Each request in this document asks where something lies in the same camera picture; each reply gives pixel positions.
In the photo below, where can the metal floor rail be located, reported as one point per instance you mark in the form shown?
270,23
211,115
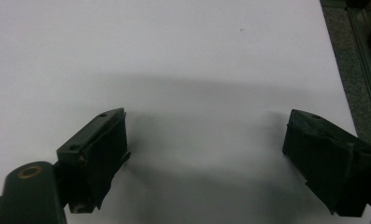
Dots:
365,62

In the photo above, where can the white table cover sheet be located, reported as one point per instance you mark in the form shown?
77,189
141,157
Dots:
174,46

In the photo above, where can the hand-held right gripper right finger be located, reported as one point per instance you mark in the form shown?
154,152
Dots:
326,161

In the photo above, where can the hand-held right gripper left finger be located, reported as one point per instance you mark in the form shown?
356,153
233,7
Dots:
92,155

